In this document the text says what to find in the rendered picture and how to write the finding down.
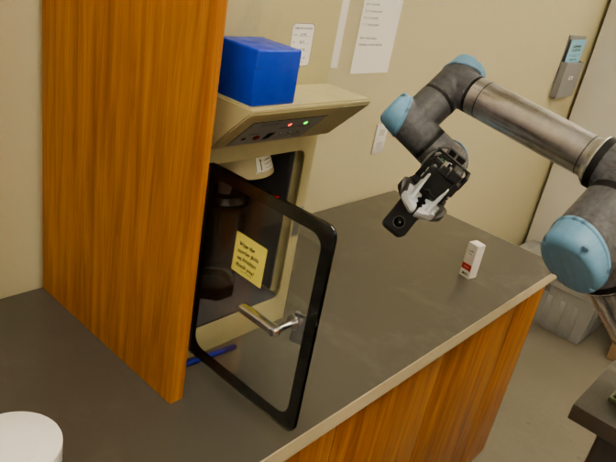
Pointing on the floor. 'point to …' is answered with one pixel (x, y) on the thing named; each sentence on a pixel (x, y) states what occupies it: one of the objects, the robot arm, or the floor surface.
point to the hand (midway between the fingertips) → (412, 213)
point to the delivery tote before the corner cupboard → (565, 308)
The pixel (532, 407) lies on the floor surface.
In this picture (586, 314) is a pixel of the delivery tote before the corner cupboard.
